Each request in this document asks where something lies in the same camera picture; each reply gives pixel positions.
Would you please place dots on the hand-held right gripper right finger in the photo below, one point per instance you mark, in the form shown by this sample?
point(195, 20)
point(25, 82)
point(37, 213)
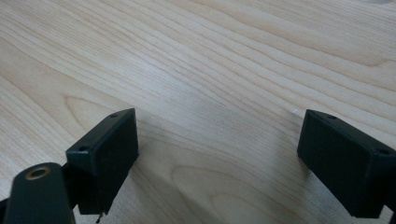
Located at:
point(345, 168)

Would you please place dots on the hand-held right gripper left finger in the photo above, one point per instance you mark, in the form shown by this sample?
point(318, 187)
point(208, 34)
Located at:
point(106, 161)

